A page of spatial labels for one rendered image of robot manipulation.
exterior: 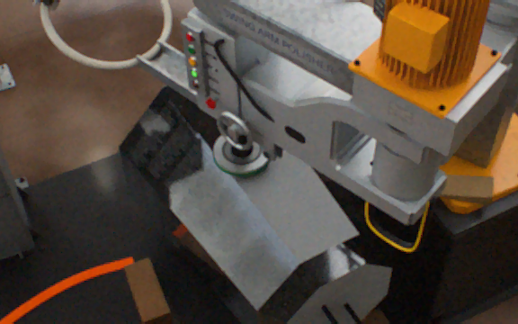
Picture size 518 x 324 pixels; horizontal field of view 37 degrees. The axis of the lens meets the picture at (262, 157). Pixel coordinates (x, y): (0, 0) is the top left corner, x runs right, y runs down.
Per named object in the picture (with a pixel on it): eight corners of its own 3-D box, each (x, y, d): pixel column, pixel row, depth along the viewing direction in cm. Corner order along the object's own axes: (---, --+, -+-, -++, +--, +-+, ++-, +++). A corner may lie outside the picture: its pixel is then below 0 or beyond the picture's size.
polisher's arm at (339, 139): (441, 209, 249) (468, 101, 212) (400, 256, 238) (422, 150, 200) (263, 103, 280) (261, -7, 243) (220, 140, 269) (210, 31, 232)
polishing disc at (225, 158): (201, 155, 290) (201, 153, 289) (238, 121, 301) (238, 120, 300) (245, 183, 281) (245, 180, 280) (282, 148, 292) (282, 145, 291)
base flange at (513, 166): (482, 89, 327) (485, 81, 323) (562, 169, 298) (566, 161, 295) (383, 130, 313) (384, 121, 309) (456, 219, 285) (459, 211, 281)
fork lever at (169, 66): (308, 131, 271) (309, 122, 267) (273, 165, 262) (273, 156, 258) (166, 43, 299) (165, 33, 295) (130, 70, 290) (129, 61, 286)
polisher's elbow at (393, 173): (390, 141, 243) (397, 97, 228) (447, 169, 235) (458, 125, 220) (359, 181, 233) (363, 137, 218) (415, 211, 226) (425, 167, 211)
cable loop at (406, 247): (423, 256, 257) (437, 198, 232) (416, 264, 255) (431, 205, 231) (365, 220, 266) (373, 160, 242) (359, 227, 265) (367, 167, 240)
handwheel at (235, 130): (269, 141, 260) (269, 111, 248) (249, 159, 255) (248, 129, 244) (236, 121, 266) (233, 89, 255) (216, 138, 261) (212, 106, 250)
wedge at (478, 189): (491, 184, 289) (494, 176, 286) (489, 206, 283) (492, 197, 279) (436, 175, 293) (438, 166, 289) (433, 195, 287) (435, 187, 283)
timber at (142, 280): (127, 280, 355) (123, 265, 345) (152, 271, 357) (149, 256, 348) (147, 336, 337) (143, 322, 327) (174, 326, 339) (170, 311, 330)
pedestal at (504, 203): (457, 178, 391) (486, 70, 334) (544, 280, 352) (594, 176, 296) (343, 229, 372) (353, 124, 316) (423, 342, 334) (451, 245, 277)
